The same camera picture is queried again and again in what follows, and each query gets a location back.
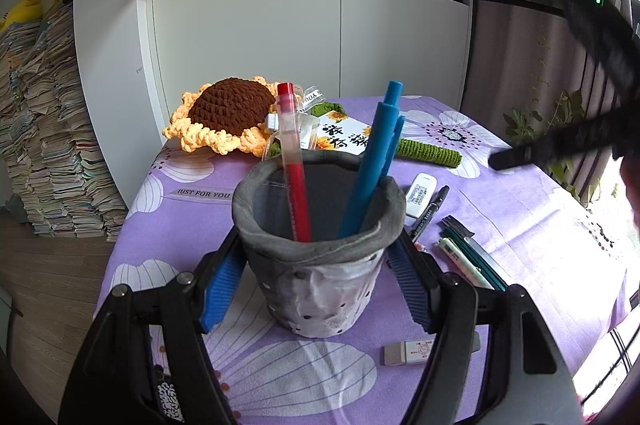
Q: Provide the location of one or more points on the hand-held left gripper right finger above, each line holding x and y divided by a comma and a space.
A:
407, 285

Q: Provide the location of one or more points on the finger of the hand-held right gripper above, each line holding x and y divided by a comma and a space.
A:
560, 142
600, 35

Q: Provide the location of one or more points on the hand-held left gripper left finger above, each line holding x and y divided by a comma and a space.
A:
225, 280

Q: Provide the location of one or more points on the white and green pen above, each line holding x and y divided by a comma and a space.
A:
457, 257

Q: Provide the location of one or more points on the black marker pen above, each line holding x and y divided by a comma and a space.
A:
432, 207

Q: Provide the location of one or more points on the grey felt pen holder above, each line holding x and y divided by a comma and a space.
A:
320, 295

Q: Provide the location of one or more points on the green potted plant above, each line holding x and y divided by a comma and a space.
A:
522, 125

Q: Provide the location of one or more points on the white eraser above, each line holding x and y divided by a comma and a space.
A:
407, 353

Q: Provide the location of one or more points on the purple floral tablecloth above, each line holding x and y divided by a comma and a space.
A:
525, 215

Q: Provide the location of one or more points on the white correction tape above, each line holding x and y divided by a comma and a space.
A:
419, 192

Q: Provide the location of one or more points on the green crochet stem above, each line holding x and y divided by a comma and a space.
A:
430, 151

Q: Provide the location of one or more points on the red gel pen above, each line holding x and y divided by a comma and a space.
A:
292, 165

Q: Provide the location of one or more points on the blue pen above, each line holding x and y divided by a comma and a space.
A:
372, 145
396, 135

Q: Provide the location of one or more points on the white printed card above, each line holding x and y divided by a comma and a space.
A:
340, 135

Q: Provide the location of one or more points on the clear plastic wrap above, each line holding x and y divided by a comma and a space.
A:
300, 130

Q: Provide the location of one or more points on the crochet sunflower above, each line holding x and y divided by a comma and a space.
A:
230, 105

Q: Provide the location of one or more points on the white printed ribbon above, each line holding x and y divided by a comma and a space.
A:
312, 96

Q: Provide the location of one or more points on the tall pile of books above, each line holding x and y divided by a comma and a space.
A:
60, 145

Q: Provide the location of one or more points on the white bookcase cabinet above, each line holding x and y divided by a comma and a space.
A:
250, 35

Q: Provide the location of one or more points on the yellow plush toy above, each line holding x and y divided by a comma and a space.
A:
25, 10

